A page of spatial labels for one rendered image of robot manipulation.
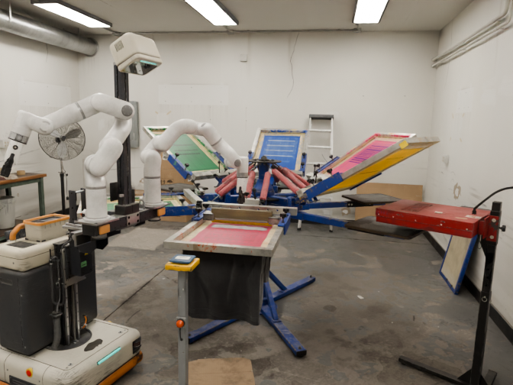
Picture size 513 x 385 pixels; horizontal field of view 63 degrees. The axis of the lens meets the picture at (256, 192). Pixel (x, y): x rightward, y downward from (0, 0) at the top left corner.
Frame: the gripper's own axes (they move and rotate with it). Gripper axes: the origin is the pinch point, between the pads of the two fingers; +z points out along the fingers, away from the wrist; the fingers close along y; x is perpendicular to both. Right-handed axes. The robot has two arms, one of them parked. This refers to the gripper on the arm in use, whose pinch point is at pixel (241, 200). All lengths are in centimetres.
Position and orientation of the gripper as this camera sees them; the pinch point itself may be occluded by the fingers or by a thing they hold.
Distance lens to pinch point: 272.4
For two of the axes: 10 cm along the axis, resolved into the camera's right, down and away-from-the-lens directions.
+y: -1.7, 1.5, -9.7
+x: 9.8, 0.6, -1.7
